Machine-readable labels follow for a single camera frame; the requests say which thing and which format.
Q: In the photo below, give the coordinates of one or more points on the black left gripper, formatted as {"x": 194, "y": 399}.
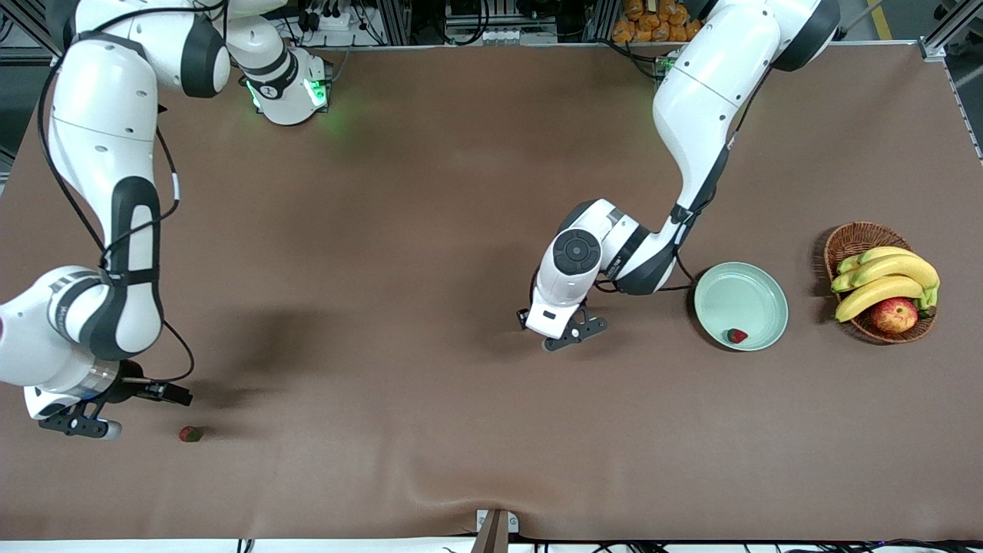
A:
{"x": 522, "y": 319}

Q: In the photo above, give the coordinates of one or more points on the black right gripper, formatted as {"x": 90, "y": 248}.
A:
{"x": 125, "y": 389}

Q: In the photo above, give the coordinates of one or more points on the red strawberry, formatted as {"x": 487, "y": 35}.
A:
{"x": 190, "y": 435}
{"x": 737, "y": 336}

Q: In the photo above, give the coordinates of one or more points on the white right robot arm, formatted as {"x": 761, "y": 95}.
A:
{"x": 100, "y": 115}

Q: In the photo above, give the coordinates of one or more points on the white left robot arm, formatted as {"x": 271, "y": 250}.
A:
{"x": 714, "y": 92}

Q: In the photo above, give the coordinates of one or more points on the light green plate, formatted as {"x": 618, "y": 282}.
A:
{"x": 741, "y": 299}

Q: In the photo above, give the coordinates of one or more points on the brown table mat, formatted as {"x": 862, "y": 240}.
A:
{"x": 491, "y": 192}

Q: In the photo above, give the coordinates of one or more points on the white terminal block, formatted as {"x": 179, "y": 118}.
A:
{"x": 507, "y": 35}

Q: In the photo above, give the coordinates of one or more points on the orange bread rolls pack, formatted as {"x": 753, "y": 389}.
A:
{"x": 645, "y": 23}

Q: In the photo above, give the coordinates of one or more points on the brown wicker basket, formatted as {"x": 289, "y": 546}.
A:
{"x": 860, "y": 238}

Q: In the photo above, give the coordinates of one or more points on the yellow banana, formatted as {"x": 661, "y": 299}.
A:
{"x": 875, "y": 293}
{"x": 898, "y": 267}

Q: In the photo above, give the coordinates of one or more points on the white power strip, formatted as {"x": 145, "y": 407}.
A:
{"x": 330, "y": 21}

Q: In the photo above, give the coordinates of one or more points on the small greenish banana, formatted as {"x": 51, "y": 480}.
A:
{"x": 883, "y": 253}

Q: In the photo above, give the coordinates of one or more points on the red apple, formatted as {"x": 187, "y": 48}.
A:
{"x": 895, "y": 315}

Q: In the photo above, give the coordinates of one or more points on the metal mount bracket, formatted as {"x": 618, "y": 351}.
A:
{"x": 495, "y": 526}

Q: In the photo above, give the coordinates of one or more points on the aluminium frame profile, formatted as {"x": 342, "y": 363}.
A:
{"x": 951, "y": 24}
{"x": 395, "y": 23}
{"x": 603, "y": 21}

